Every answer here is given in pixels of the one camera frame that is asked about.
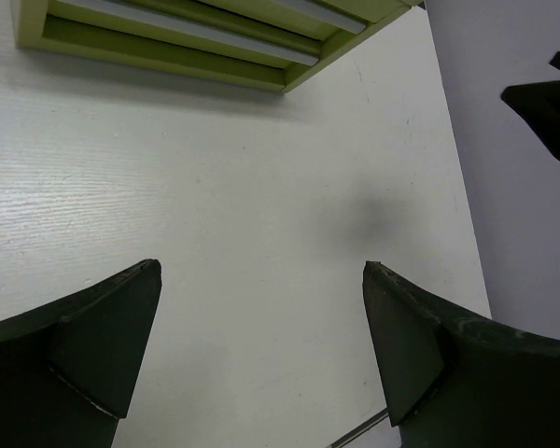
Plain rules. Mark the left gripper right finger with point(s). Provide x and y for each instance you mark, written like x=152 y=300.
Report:
x=453 y=378

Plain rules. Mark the green metal tool chest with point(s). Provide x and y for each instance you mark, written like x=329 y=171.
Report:
x=34 y=28

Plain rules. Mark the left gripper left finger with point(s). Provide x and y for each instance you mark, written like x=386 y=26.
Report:
x=68 y=368

